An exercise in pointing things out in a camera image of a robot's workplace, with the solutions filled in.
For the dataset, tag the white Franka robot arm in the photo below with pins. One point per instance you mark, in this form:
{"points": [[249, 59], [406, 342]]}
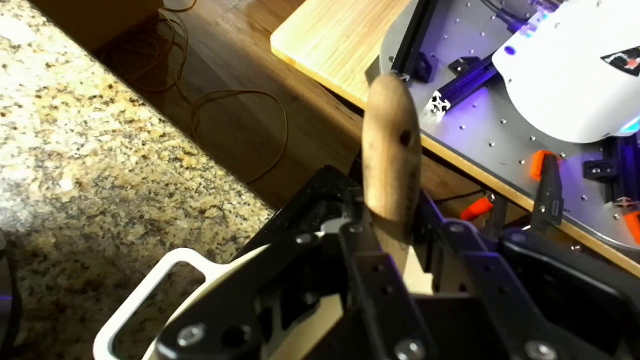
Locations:
{"points": [[572, 73]]}

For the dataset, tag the grey metal base plate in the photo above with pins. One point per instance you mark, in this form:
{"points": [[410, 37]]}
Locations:
{"points": [[500, 147]]}

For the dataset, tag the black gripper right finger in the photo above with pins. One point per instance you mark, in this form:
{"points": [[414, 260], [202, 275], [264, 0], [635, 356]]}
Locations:
{"points": [[492, 293]]}

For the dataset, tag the wooden spoon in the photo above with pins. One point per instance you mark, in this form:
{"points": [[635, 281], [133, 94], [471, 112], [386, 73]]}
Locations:
{"points": [[391, 152]]}

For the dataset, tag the black aluminium extrusion bar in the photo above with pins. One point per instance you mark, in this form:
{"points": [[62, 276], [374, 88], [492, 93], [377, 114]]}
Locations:
{"points": [[462, 83], [410, 41]]}

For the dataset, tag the light wooden table board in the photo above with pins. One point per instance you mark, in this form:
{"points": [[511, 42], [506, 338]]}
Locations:
{"points": [[333, 41]]}

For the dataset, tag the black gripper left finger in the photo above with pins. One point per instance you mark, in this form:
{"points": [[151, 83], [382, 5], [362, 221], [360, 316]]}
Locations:
{"points": [[373, 293]]}

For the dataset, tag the black electric stove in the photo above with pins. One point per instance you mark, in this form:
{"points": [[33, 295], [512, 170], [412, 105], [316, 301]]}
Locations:
{"points": [[321, 190]]}

